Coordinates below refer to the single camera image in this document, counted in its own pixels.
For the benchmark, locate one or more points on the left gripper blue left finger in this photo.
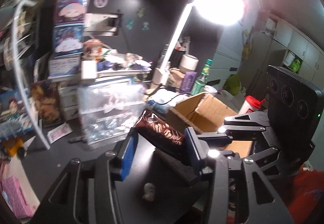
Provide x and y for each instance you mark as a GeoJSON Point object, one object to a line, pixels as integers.
{"type": "Point", "coordinates": [125, 150]}

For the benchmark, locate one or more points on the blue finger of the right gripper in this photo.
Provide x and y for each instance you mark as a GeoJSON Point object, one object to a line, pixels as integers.
{"type": "Point", "coordinates": [244, 123]}
{"type": "Point", "coordinates": [216, 140]}

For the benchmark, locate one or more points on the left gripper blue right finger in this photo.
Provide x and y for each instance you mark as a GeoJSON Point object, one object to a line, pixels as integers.
{"type": "Point", "coordinates": [198, 153]}

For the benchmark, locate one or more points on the brown snack packet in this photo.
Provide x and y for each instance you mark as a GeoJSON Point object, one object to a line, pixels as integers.
{"type": "Point", "coordinates": [160, 134]}

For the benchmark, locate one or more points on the white red cup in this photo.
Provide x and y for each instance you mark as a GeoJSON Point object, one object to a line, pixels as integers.
{"type": "Point", "coordinates": [250, 104]}

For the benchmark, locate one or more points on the brown cardboard box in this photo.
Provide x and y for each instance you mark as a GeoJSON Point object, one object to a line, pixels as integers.
{"type": "Point", "coordinates": [203, 112]}

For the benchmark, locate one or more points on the small white ghost figure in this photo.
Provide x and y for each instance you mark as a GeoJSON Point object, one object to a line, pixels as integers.
{"type": "Point", "coordinates": [149, 192]}

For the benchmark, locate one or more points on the clear plastic zip bag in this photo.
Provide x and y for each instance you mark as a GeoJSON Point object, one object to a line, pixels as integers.
{"type": "Point", "coordinates": [108, 110]}

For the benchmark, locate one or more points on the black marker pen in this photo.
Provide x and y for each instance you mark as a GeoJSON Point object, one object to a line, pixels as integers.
{"type": "Point", "coordinates": [77, 139]}

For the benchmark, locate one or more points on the green glass bottle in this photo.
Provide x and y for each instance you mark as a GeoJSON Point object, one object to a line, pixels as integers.
{"type": "Point", "coordinates": [202, 80]}

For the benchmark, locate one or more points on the purple small box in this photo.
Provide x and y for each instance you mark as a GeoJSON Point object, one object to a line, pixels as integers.
{"type": "Point", "coordinates": [188, 81]}

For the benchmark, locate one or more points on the pink white paper slip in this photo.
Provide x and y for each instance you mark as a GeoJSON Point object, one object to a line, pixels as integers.
{"type": "Point", "coordinates": [59, 132]}

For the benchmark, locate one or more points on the white cylinder container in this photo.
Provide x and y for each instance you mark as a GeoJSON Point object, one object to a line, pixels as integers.
{"type": "Point", "coordinates": [188, 63]}

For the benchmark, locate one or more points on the white drawer unit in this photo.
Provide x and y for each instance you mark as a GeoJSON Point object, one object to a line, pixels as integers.
{"type": "Point", "coordinates": [68, 101]}

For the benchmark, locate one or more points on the anime art card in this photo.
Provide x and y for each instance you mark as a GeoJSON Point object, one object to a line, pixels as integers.
{"type": "Point", "coordinates": [46, 97]}

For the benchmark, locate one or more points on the white blue medicine box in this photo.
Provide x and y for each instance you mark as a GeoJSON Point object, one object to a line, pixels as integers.
{"type": "Point", "coordinates": [63, 66]}

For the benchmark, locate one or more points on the yellow small box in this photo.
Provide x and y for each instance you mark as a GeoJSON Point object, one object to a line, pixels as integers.
{"type": "Point", "coordinates": [12, 145]}

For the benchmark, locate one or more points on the anime picture box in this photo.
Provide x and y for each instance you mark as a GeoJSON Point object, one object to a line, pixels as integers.
{"type": "Point", "coordinates": [14, 119]}

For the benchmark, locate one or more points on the pink patterned tissue box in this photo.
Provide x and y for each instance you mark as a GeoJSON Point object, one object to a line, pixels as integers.
{"type": "Point", "coordinates": [15, 197]}

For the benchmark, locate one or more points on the white desk lamp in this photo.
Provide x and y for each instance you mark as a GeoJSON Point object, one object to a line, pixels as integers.
{"type": "Point", "coordinates": [201, 22]}

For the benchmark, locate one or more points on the blue Cinnamoroll box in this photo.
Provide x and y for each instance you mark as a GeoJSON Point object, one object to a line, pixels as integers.
{"type": "Point", "coordinates": [67, 40]}

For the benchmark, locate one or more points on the pink My Melody box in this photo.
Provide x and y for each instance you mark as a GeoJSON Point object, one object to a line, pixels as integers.
{"type": "Point", "coordinates": [70, 11]}

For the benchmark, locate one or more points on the wall power outlet panel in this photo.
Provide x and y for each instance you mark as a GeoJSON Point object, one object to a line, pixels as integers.
{"type": "Point", "coordinates": [102, 25]}

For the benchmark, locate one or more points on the round anime wall badge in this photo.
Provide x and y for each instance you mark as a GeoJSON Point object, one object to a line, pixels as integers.
{"type": "Point", "coordinates": [100, 3]}

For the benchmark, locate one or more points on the white wire shelf rack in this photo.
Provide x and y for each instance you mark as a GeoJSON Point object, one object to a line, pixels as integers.
{"type": "Point", "coordinates": [23, 49]}

